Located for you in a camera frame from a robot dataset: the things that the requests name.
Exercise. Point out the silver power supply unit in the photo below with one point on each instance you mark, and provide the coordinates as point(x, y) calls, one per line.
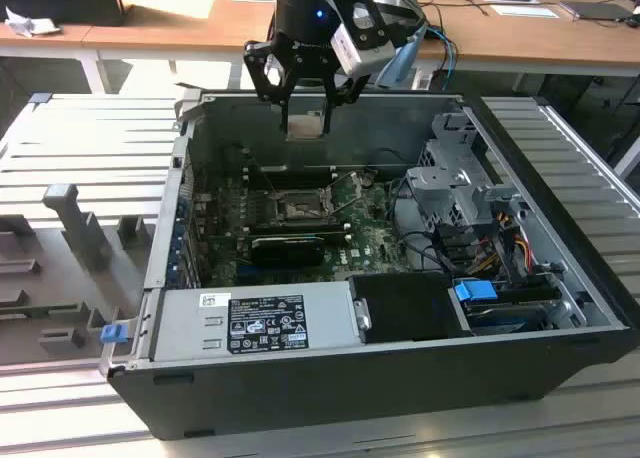
point(185, 323)

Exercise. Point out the wooden desk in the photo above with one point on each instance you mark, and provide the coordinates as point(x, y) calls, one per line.
point(525, 38)

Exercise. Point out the blue case latch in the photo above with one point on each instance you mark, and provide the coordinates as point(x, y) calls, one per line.
point(112, 334)

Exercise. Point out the hard disk drive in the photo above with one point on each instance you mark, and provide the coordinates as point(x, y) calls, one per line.
point(505, 315)

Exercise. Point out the black RAM slot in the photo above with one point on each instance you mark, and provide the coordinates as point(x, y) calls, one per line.
point(300, 173)
point(295, 226)
point(300, 183)
point(330, 236)

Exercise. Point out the black graphics card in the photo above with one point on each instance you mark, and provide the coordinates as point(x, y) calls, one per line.
point(285, 253)

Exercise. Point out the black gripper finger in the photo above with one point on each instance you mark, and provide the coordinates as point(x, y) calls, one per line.
point(265, 85)
point(345, 90)

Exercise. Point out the black open PC case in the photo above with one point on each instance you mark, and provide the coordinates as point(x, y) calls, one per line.
point(350, 393)

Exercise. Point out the black plastic shroud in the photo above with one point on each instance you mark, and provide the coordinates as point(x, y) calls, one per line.
point(405, 308)

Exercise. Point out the crumpled white paper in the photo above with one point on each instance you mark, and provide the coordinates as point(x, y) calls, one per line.
point(25, 25)

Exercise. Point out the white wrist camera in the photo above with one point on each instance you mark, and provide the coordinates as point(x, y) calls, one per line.
point(347, 50)

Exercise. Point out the grey metal disk bay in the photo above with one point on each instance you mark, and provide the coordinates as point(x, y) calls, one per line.
point(440, 188)

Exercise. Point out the green motherboard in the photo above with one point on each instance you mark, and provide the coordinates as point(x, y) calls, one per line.
point(360, 248)

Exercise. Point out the white paper sheet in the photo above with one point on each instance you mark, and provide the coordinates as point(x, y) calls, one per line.
point(525, 11)

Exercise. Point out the CPU socket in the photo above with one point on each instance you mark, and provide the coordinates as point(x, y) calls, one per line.
point(300, 208)

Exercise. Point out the blue disk carrier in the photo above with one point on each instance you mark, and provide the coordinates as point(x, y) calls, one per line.
point(475, 291)

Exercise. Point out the black box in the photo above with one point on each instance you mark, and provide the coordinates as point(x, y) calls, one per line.
point(60, 0)

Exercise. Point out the grey parts rack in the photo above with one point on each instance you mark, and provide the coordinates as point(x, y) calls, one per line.
point(80, 228)

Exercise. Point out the dark notebook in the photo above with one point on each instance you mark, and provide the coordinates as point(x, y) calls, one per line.
point(595, 10)

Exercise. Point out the silver CPU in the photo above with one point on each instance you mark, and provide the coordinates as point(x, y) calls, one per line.
point(305, 127)

